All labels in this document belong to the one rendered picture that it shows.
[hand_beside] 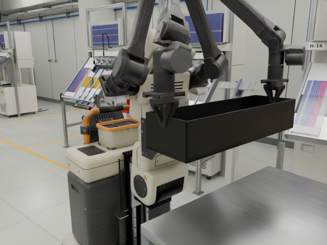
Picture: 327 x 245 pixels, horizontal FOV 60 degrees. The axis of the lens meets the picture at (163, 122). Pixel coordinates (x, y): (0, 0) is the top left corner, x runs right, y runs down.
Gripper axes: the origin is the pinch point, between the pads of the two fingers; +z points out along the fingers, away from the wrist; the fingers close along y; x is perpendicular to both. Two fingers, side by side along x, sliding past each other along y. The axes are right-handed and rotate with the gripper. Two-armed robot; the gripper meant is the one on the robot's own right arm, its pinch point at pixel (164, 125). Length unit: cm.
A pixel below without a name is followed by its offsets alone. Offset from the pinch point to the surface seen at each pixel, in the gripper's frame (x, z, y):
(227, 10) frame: 116, -62, 175
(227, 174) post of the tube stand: 86, 82, 147
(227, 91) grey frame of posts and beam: 118, 13, 182
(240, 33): 125, -45, 210
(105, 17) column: 450, -99, 235
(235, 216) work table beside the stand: -11.6, 29.4, 18.3
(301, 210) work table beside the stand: -23, 30, 37
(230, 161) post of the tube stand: 84, 69, 147
